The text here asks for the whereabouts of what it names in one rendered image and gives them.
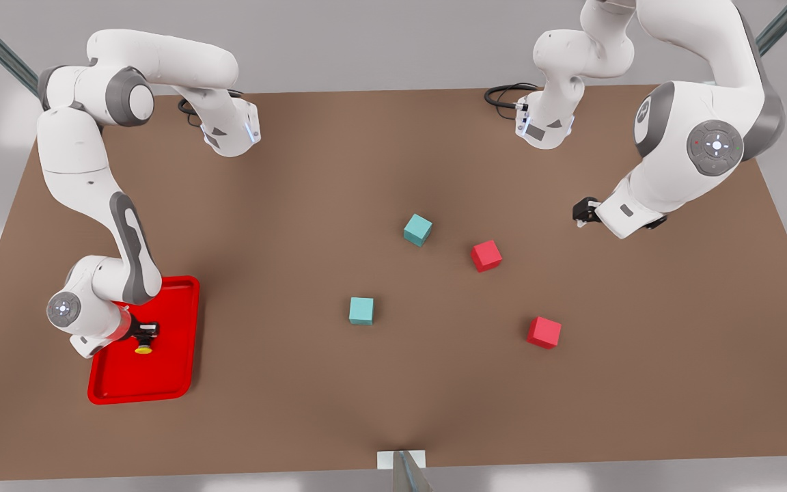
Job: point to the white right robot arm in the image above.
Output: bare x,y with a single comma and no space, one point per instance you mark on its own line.
79,171

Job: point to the teal cube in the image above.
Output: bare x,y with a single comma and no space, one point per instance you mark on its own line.
417,229
361,311

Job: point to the red plastic tray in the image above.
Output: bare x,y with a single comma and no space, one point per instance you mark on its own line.
154,372

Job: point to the red cube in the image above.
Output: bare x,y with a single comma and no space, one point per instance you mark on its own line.
486,256
544,333

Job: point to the pale post foot plate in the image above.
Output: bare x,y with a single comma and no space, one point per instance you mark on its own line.
384,459

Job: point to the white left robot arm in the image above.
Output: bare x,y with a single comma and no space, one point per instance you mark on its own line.
701,116

